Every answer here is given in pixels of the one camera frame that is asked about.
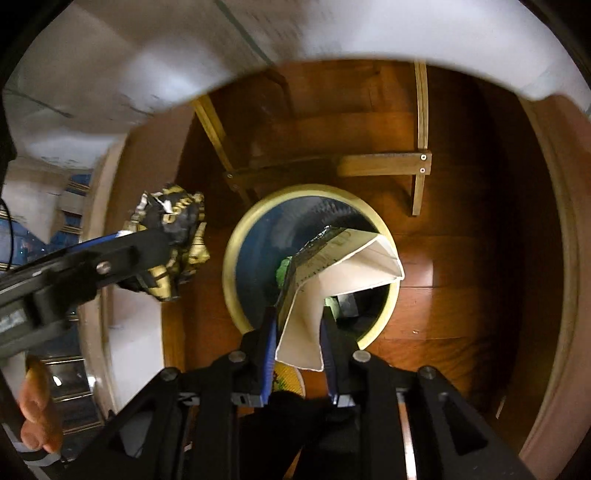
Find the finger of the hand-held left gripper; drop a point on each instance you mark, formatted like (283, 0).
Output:
(101, 242)
(129, 263)

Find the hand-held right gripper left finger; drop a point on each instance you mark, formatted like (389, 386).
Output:
(269, 357)

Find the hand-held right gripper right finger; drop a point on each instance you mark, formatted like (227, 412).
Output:
(328, 355)

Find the white paperboard carton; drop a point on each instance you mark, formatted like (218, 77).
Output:
(304, 314)

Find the black and gold wrapper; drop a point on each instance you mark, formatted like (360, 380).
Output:
(184, 217)

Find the round bin with cream rim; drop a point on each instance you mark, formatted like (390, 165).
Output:
(258, 258)

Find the person's left hand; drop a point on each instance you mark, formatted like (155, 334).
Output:
(39, 406)

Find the yellow knitted slipper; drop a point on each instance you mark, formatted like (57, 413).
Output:
(290, 378)

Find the black pants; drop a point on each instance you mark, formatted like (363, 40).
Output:
(272, 443)

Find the green wrapper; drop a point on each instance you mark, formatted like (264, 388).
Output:
(284, 270)

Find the white tablecloth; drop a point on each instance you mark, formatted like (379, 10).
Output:
(138, 60)

